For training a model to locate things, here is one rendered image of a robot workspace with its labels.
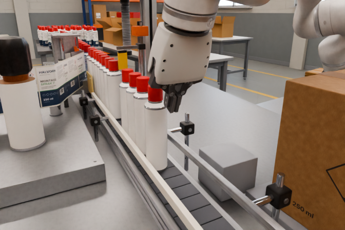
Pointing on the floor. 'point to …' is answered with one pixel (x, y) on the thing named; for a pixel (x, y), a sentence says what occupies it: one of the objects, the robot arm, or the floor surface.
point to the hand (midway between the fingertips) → (172, 100)
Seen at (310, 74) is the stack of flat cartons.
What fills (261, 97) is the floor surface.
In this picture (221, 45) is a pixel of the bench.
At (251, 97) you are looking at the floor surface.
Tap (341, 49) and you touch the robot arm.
